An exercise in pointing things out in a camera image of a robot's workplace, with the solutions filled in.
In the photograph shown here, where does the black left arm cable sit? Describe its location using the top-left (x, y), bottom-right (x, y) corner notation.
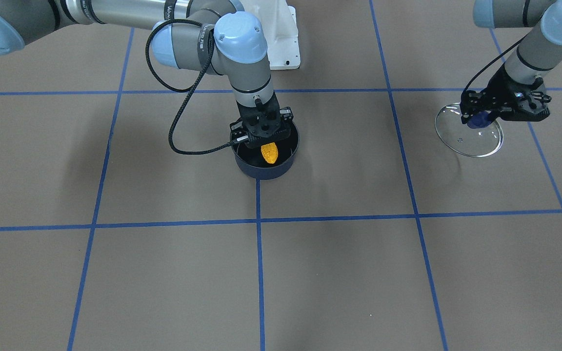
top-left (462, 34), bottom-right (530, 98)

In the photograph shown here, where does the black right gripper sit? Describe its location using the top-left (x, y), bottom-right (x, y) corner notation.
top-left (230, 97), bottom-right (294, 149)

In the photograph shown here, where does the glass lid with blue knob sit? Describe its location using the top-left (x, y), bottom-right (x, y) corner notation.
top-left (434, 103), bottom-right (504, 158)

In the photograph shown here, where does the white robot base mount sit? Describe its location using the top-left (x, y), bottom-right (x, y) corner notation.
top-left (242, 0), bottom-right (301, 70)

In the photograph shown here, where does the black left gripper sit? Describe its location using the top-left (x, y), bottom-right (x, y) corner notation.
top-left (460, 67), bottom-right (552, 128)

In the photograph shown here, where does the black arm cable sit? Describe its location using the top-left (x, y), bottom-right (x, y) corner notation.
top-left (145, 19), bottom-right (250, 156)
top-left (462, 34), bottom-right (530, 98)

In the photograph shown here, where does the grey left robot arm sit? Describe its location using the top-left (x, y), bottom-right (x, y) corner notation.
top-left (460, 0), bottom-right (562, 129)

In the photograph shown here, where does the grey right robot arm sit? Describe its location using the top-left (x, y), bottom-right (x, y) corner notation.
top-left (0, 0), bottom-right (298, 149)

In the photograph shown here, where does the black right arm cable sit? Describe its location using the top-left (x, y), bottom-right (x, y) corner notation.
top-left (145, 19), bottom-right (250, 156)

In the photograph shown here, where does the blue saucepan with handle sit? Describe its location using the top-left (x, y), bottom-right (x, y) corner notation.
top-left (232, 122), bottom-right (300, 180)

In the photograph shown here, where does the yellow corn cob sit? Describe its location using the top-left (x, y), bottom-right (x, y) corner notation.
top-left (260, 142), bottom-right (280, 165)

